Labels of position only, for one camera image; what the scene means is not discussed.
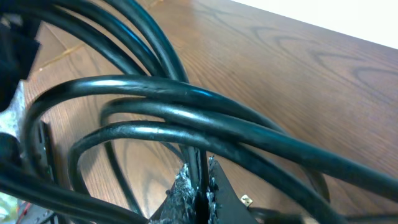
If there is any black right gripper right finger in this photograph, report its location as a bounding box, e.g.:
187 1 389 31
206 156 257 224

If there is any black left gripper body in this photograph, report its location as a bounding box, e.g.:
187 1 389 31
1 12 40 111

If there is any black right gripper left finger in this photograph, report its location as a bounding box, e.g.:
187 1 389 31
149 164 198 224

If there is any black cable bundle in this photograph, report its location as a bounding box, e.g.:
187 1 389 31
0 0 398 224

